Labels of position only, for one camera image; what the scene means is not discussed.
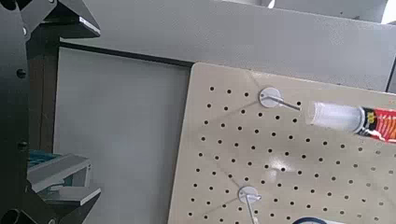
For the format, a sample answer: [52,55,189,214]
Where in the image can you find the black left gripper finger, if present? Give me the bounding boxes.
[18,153,103,224]
[18,0,102,40]

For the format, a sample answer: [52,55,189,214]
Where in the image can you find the grey panel under pegboard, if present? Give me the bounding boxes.
[52,46,191,224]

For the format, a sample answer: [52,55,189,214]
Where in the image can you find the plain grey side panel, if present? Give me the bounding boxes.
[60,0,396,92]

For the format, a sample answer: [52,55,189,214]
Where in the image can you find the white pegboard hook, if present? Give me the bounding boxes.
[237,186,262,224]
[258,87,302,111]

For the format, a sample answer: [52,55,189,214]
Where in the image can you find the beige pegboard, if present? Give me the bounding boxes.
[167,62,396,224]

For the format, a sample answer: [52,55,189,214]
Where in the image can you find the blue scissors on white card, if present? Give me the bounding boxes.
[290,217,344,224]

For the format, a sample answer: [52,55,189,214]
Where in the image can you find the red white sealant tube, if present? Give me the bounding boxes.
[307,101,396,144]

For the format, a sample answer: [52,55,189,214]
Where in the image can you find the blue grey crate with handle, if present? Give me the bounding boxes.
[28,149,62,171]

